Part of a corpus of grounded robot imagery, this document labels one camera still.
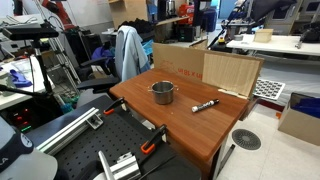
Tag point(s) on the wooden table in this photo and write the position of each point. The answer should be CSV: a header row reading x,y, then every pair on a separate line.
x,y
186,126

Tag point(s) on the long white table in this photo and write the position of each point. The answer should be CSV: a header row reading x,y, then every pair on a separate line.
x,y
283,45

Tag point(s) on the black office chair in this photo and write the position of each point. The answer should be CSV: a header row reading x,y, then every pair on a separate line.
x,y
98,83

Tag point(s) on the white side desk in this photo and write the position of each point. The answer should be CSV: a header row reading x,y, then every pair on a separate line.
x,y
16,96

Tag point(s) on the black and white marker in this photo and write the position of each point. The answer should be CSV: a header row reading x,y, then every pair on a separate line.
x,y
205,105

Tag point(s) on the light blue jacket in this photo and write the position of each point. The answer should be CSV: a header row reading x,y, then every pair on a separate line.
x,y
130,53

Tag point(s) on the round metal floor drain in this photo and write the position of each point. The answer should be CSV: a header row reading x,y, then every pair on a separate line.
x,y
246,139

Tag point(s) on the brown cardboard sheet red print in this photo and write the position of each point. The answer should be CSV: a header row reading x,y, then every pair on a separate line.
x,y
230,71

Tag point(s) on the blue items in box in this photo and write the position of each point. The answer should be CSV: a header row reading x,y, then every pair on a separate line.
x,y
308,106

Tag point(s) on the aluminium step ladder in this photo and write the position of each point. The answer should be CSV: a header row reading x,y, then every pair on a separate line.
x,y
65,60

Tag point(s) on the blue cloth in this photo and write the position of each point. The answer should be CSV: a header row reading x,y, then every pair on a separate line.
x,y
18,80

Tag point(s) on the open cardboard box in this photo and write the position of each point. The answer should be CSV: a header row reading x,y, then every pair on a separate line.
x,y
298,128

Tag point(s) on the red canister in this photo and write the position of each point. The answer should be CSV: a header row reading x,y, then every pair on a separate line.
x,y
186,13

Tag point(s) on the white dotted calibration board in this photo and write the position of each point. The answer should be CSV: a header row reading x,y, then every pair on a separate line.
x,y
269,89

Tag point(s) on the large tall cardboard box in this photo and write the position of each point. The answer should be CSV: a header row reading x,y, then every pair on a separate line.
x,y
128,11

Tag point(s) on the black bag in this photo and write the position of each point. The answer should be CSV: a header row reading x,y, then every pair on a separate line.
x,y
311,33

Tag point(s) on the black computer red lights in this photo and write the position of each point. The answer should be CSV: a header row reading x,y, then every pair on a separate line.
x,y
20,120

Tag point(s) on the black stereo camera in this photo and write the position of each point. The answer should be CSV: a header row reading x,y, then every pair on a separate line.
x,y
30,33

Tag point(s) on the orange black bar clamp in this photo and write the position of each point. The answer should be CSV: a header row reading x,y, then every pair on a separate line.
x,y
113,106
148,147

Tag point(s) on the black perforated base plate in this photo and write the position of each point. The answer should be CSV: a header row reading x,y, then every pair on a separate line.
x,y
113,140

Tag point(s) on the black camera tripod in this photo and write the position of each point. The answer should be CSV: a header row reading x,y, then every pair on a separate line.
x,y
44,73

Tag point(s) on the aluminium extrusion rail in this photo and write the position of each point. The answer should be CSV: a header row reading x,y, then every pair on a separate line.
x,y
66,130
125,166

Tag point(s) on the small stainless steel pot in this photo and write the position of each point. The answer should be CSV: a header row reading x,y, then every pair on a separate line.
x,y
163,95

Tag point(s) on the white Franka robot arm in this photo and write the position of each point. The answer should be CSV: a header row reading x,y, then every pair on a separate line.
x,y
20,165

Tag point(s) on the small pale wooden box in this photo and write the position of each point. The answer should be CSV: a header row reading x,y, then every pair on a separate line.
x,y
263,35

